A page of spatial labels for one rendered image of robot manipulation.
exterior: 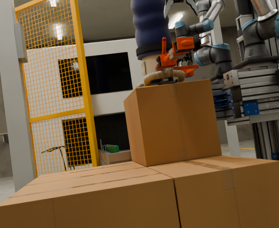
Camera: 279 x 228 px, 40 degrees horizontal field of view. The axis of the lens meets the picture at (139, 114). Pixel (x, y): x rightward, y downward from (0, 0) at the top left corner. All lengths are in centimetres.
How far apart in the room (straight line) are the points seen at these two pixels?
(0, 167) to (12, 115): 937
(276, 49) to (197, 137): 89
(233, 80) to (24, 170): 187
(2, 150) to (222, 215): 1144
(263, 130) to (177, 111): 75
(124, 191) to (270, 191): 53
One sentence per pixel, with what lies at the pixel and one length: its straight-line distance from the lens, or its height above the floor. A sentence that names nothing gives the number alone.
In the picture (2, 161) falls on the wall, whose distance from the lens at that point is 1262.
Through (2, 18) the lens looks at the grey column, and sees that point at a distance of 348.
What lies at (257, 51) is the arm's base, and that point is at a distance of 232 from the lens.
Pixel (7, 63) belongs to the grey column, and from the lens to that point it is 338.
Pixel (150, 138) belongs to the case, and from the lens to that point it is 194.
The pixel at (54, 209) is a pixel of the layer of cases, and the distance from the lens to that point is 134.
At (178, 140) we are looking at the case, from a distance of 197.
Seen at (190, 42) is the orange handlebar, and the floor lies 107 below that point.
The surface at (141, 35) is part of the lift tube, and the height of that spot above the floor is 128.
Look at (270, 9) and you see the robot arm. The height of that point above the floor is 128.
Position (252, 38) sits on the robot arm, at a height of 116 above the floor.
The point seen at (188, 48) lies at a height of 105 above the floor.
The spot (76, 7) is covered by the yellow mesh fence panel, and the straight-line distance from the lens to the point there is 354.
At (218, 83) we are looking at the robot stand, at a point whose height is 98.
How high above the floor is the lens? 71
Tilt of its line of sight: 3 degrees up
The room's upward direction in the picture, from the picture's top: 8 degrees counter-clockwise
